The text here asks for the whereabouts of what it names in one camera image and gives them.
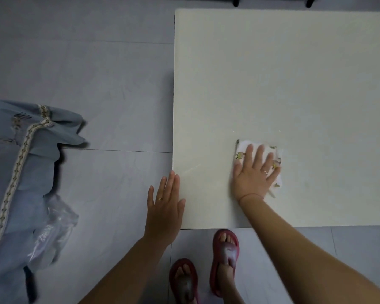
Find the clear plastic bag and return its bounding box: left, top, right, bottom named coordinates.
left=27, top=194, right=80, bottom=273

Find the person's left hand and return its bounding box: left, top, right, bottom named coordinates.
left=144, top=170, right=186, bottom=246

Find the red right slipper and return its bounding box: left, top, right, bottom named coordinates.
left=210, top=229, right=240, bottom=298

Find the person's leg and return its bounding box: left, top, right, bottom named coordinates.
left=174, top=263, right=194, bottom=304
left=217, top=234, right=245, bottom=304

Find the person's left forearm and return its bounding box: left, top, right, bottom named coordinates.
left=79, top=236, right=173, bottom=304

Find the white patterned cleaning cloth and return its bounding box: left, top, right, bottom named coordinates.
left=233, top=139, right=285, bottom=198

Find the person's right forearm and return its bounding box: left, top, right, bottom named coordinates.
left=239, top=194, right=380, bottom=304

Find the person's right leg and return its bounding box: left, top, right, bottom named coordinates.
left=217, top=234, right=245, bottom=304

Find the white table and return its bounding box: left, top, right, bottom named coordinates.
left=172, top=8, right=380, bottom=230

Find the person's right hand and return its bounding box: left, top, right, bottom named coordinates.
left=233, top=144, right=282, bottom=202

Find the person's left leg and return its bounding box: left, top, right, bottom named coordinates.
left=174, top=263, right=194, bottom=304

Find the blue embroidered sofa cover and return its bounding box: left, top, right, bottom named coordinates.
left=0, top=99, right=87, bottom=304

